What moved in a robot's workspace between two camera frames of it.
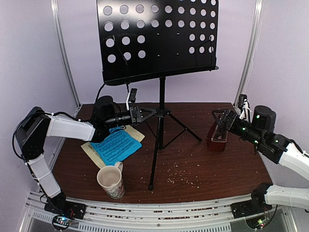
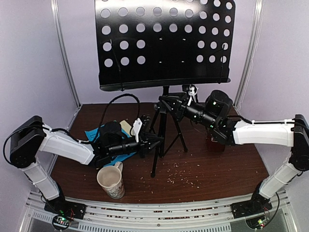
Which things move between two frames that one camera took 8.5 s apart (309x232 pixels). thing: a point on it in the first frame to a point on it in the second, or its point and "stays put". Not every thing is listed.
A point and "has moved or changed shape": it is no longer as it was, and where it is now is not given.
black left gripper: [136, 115] to [144, 142]
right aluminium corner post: [254, 38] stays put
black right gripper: [228, 120] to [178, 106]
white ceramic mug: [110, 178] stays put
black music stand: [140, 39] has moved or changed shape
